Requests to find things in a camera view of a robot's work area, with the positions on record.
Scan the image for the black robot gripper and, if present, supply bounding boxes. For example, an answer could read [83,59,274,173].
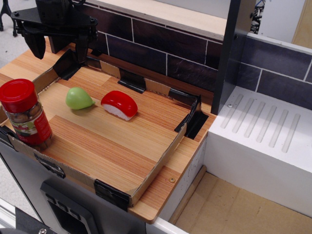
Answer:
[11,0,98,63]

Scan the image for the red-capped basil spice bottle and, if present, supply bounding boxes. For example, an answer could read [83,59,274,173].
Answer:
[0,78,52,151]

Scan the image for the taped cardboard fence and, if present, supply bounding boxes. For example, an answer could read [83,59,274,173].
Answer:
[0,51,209,213]

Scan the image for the green toy pear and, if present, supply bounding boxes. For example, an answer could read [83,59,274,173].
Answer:
[65,87,95,110]

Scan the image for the black metal stand legs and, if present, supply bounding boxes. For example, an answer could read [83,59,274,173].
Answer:
[0,0,19,38]

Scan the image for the red toy sushi piece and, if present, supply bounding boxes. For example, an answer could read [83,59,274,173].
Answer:
[101,91,138,121]

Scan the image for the white grooved sink drainboard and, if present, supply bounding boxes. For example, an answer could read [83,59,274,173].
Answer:
[204,87,312,216]

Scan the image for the dark grey vertical post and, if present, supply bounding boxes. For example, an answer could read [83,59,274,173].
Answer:
[211,0,255,115]

